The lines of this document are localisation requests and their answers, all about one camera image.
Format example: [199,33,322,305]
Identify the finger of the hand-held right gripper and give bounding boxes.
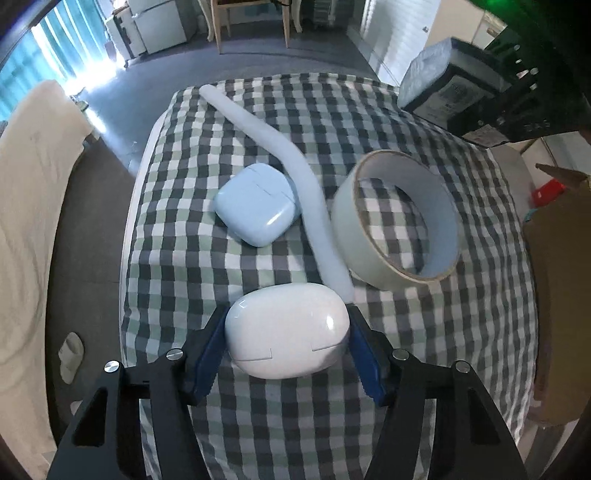
[450,41,544,139]

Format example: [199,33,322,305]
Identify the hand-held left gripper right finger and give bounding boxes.
[346,305,529,480]

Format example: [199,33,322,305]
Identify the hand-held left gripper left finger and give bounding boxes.
[46,302,232,480]

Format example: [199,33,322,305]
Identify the floral printed package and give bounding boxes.
[398,38,513,134]

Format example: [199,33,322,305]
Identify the white oval case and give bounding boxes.
[225,282,350,380]

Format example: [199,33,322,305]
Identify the brown cardboard box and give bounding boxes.
[522,164,591,425]

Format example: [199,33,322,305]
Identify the red plastic object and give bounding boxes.
[531,180,566,208]

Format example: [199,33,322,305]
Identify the grey white checkered tablecloth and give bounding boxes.
[119,73,541,480]

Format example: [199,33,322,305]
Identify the white louvered wardrobe door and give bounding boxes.
[360,0,439,86]

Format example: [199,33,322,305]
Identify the grey slipper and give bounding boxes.
[58,332,85,385]

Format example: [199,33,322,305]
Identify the wide tape roll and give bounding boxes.
[331,150,462,291]

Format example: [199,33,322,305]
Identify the light blue earbuds case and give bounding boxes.
[213,162,297,247]

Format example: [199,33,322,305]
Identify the light blue foam tube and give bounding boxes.
[199,84,356,305]

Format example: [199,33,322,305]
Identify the dark ribbed suitcase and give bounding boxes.
[314,0,338,28]

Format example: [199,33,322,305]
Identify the beige sofa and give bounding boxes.
[0,79,93,462]

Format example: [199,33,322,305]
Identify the wooden chair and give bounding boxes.
[210,0,291,54]

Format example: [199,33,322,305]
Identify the white desk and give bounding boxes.
[196,0,305,42]

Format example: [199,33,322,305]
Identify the white storage cabinet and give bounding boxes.
[105,14,139,65]

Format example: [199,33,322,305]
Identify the white small fridge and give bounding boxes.
[129,0,188,58]

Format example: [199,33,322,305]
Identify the blue curtains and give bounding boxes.
[0,0,116,121]

